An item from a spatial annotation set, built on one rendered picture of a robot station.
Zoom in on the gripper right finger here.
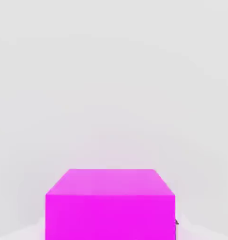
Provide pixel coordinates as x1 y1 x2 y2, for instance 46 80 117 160
175 217 228 240

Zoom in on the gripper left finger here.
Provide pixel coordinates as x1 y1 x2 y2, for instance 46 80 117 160
0 217 46 240

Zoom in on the small magenta cube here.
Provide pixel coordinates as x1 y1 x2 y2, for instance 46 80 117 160
45 168 176 240

